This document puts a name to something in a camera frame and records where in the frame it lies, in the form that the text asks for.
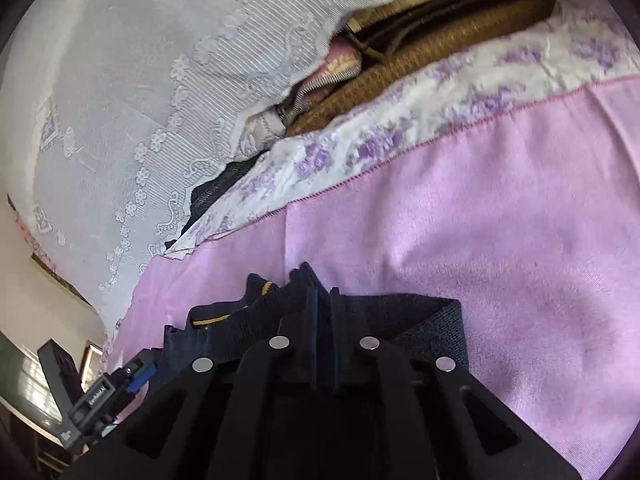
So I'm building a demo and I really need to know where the purple floral bed sheet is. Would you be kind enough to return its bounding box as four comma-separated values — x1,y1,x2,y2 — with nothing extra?
165,0,640,261

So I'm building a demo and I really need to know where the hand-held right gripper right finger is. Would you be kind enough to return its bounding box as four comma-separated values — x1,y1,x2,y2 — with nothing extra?
330,287,581,480

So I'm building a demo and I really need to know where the navy knit cardigan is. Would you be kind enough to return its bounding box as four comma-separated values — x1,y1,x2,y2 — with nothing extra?
162,260,471,377

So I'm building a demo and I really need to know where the white lace cloth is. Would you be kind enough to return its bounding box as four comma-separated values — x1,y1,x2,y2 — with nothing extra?
0,0,416,341

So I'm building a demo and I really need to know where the sliding glass window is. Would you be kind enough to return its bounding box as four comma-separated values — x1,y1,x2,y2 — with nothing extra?
0,335,67,412

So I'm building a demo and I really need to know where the dark cloth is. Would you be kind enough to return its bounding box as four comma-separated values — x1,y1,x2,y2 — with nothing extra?
165,157,266,252

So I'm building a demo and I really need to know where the woven straw mat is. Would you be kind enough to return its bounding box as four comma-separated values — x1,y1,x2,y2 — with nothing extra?
285,0,566,137

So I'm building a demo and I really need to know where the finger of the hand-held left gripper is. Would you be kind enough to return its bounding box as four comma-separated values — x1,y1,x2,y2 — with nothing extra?
107,347,166,402

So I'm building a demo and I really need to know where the pink quilt cover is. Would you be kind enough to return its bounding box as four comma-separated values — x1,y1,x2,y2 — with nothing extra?
107,77,640,480

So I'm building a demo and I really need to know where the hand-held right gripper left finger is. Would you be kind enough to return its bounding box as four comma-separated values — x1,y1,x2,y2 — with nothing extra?
60,287,319,480

